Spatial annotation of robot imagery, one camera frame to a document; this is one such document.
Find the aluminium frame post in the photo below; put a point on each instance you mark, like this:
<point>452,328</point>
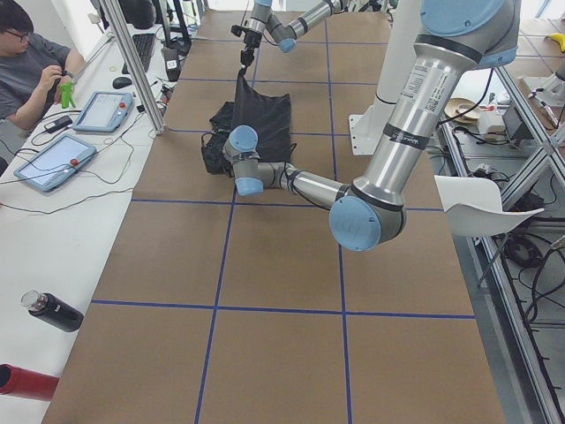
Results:
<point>116,19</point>

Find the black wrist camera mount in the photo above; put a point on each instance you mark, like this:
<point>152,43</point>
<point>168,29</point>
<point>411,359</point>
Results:
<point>237,30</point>

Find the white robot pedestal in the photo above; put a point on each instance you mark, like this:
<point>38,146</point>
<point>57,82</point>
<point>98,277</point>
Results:
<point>366,129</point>

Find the near blue teach pendant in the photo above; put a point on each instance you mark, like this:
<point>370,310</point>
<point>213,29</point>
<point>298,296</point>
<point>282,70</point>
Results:
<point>56,163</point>

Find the far blue teach pendant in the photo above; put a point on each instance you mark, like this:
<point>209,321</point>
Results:
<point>104,112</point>

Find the red cylinder bottle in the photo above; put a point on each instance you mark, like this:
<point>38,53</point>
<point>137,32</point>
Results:
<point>23,383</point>

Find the black keyboard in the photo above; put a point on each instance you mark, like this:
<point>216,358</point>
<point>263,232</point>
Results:
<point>144,45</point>

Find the blue teach pendant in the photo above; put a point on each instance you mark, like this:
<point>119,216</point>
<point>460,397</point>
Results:
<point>56,163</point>
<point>104,112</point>

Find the seated person grey shirt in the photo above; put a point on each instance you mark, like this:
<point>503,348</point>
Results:
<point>32,68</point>

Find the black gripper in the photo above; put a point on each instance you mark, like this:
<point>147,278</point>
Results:
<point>252,41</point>

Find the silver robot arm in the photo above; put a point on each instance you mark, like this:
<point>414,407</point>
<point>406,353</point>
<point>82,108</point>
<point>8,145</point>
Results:
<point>445,40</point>
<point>263,19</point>

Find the green figurine toy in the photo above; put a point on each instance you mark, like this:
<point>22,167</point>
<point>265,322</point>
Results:
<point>66,92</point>

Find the black computer mouse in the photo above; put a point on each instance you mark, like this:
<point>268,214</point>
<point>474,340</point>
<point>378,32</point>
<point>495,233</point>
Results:
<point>121,82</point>

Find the white plastic chair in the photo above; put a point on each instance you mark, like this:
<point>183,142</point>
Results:
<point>474,208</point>

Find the black water bottle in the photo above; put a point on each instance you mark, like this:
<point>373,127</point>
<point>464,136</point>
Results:
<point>52,310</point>

